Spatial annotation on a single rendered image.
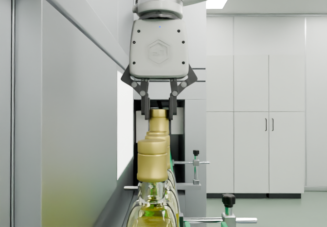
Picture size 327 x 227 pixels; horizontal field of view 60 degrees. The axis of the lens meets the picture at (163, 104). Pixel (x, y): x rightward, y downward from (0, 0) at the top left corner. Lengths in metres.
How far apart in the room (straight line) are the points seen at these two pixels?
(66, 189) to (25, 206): 0.08
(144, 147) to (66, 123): 0.13
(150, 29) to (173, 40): 0.04
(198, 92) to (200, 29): 0.32
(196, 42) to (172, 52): 1.02
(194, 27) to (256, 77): 3.00
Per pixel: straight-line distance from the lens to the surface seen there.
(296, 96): 4.64
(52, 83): 0.36
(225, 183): 4.44
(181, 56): 0.48
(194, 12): 1.54
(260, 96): 4.44
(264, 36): 5.07
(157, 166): 0.32
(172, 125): 1.56
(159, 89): 1.46
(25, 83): 0.34
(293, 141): 4.64
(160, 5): 0.49
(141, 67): 0.48
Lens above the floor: 1.37
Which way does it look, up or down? 1 degrees up
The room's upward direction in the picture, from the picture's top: straight up
